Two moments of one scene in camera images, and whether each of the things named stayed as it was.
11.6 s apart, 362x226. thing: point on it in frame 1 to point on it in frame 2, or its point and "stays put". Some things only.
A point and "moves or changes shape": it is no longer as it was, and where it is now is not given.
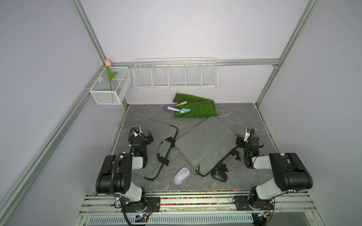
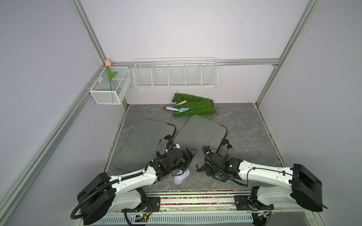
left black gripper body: [147, 140] to [185, 160]
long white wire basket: [175, 73] stays put
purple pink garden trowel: [173, 105] stays put
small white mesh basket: [120, 85] stays put
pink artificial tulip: [108, 63] stays put
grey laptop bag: [209, 144] moves or changes shape
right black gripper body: [242, 144] to [209, 172]
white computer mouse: [182, 174] stays put
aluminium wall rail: [257, 62] stays put
